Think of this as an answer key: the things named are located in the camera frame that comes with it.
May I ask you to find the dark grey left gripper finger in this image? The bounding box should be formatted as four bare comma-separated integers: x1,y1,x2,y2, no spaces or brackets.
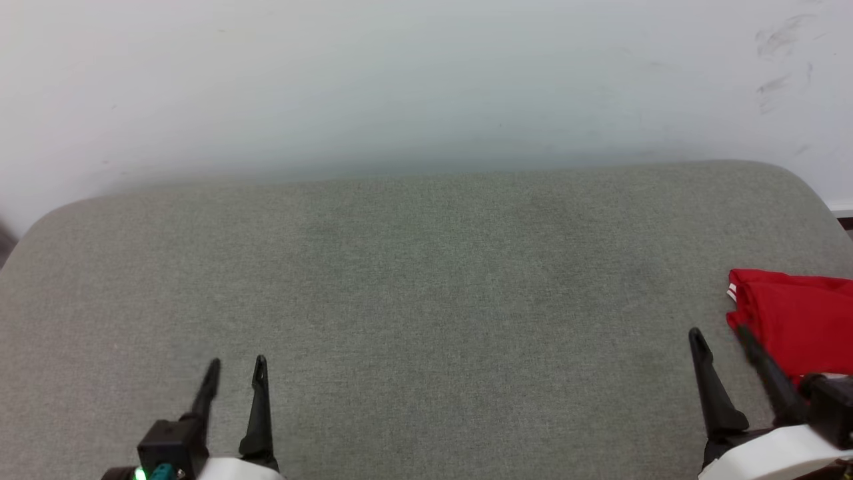
189,358,222,429
238,355,280,465

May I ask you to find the grey fabric sofa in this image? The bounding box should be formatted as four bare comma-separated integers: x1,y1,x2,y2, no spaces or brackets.
0,160,853,480

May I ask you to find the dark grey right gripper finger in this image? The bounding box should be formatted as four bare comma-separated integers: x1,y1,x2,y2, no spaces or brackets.
736,325,808,428
688,327,750,440

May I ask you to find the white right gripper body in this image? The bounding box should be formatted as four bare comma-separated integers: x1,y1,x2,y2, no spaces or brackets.
698,423,853,480

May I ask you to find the red basketball jersey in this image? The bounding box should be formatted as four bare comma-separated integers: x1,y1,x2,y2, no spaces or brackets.
725,269,853,389

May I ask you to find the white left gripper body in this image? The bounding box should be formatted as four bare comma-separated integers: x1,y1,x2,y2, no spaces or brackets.
193,457,289,480

